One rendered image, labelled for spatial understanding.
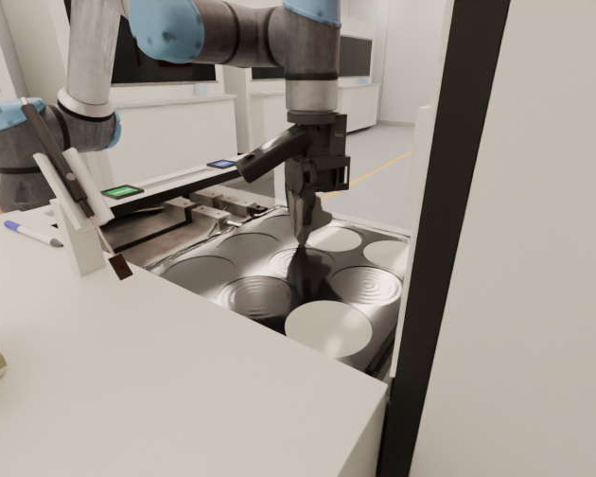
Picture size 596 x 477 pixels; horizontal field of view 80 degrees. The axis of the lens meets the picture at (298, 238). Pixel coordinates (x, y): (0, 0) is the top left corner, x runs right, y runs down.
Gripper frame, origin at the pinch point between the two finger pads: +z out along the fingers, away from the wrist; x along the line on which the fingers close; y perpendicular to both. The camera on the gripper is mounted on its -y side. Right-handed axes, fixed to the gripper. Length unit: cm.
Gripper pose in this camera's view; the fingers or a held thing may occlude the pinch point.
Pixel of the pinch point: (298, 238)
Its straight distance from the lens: 59.8
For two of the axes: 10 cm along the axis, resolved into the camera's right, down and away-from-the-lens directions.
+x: -3.9, -3.9, 8.3
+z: 0.0, 9.0, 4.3
